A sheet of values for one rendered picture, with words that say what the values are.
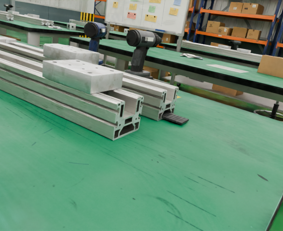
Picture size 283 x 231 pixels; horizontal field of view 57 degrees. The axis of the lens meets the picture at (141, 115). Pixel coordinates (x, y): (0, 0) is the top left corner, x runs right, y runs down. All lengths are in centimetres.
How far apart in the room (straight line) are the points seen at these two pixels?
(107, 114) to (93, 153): 9
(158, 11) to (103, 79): 336
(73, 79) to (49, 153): 18
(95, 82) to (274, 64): 203
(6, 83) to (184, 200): 60
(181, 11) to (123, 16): 102
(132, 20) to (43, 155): 379
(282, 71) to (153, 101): 184
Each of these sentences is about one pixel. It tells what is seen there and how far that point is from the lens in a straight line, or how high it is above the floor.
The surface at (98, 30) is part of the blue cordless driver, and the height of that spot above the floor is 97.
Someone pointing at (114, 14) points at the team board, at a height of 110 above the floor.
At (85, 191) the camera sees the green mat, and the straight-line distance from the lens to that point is 40.
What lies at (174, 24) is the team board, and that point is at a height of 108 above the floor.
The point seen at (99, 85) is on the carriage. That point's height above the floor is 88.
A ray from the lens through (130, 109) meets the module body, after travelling 60.
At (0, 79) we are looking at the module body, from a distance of 85.
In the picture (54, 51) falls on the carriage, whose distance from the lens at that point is 94.
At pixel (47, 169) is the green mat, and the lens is 45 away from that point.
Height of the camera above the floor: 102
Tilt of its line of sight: 19 degrees down
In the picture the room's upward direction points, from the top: 9 degrees clockwise
